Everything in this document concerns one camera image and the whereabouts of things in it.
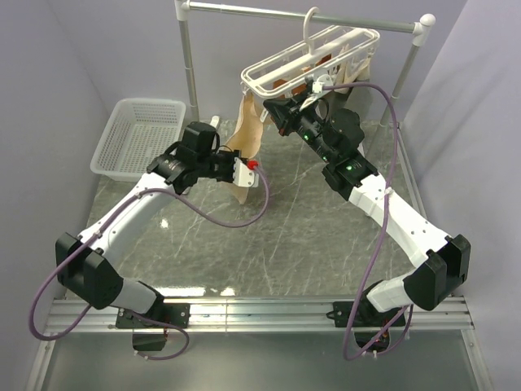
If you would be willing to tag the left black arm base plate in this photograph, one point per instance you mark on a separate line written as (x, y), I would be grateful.
(173, 314)

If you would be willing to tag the white perforated plastic basket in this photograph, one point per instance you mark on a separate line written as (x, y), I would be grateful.
(138, 130)

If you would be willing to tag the white clip drying hanger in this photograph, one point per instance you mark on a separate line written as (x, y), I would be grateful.
(283, 74)

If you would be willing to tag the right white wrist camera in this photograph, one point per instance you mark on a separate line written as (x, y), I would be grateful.
(316, 89)

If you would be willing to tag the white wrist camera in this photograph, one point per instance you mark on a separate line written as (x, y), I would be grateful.
(244, 174)
(316, 89)

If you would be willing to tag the grey underwear on hanger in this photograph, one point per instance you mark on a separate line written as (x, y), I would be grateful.
(357, 99)

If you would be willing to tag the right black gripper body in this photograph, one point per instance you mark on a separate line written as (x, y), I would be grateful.
(306, 122)

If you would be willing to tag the aluminium mounting rail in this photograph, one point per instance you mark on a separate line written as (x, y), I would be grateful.
(232, 314)

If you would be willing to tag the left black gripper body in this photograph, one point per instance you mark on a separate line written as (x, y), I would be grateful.
(221, 165)

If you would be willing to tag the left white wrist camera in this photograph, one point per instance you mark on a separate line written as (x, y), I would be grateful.
(244, 174)

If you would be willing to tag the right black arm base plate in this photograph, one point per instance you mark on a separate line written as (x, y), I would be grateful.
(365, 315)

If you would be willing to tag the beige underwear shorts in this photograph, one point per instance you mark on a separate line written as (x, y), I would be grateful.
(248, 130)

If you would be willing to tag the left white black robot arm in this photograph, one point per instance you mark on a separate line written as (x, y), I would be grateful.
(87, 261)

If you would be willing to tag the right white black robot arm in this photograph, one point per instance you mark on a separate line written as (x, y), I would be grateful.
(440, 261)

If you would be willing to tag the white metal clothes rack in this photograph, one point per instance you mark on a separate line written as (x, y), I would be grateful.
(418, 30)

